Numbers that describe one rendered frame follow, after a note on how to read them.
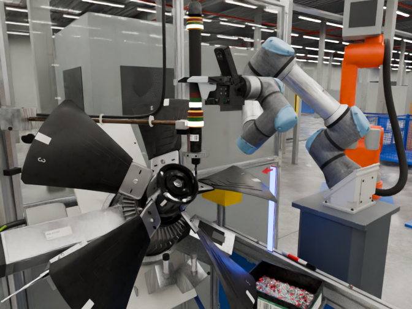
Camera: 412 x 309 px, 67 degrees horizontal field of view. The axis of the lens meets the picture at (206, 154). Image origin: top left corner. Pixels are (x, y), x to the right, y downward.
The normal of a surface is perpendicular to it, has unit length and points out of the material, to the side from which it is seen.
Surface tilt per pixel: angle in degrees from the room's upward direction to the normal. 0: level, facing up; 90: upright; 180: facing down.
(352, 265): 90
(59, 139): 78
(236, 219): 90
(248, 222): 90
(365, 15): 90
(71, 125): 73
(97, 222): 50
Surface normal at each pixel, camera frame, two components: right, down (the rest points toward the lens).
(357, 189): 0.62, 0.15
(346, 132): -0.41, 0.43
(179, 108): -0.05, -0.65
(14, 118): -0.28, 0.18
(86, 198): 0.48, -0.52
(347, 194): -0.79, 0.12
